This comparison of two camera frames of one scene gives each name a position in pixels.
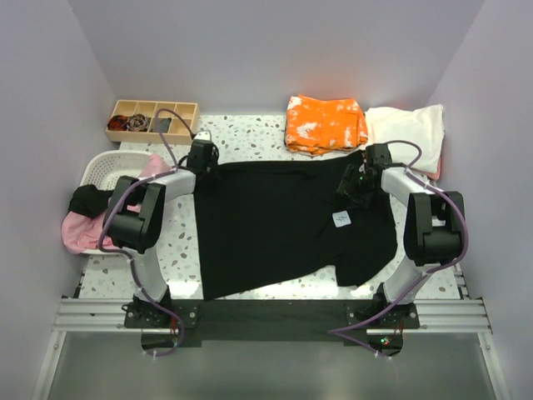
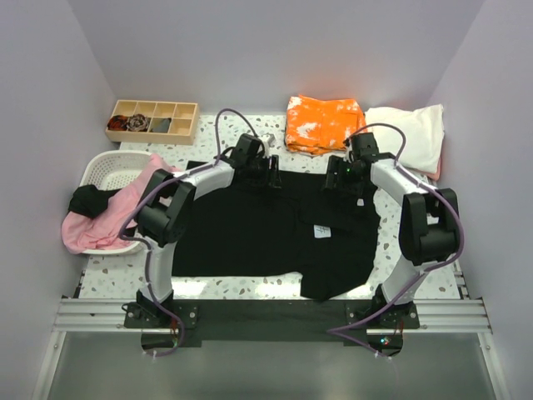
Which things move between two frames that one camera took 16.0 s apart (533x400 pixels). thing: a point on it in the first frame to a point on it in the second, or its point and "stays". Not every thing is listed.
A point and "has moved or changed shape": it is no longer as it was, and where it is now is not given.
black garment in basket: x=89 y=201 stays
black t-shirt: x=266 y=223 has moved or changed shape
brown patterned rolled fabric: x=137 y=122 stays
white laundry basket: x=107 y=168 stays
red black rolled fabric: x=117 y=122 stays
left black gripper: x=214 y=162 to x=270 y=177
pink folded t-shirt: x=435 y=176 stays
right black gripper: x=351 y=172 to x=336 y=165
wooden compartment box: x=153 y=121 stays
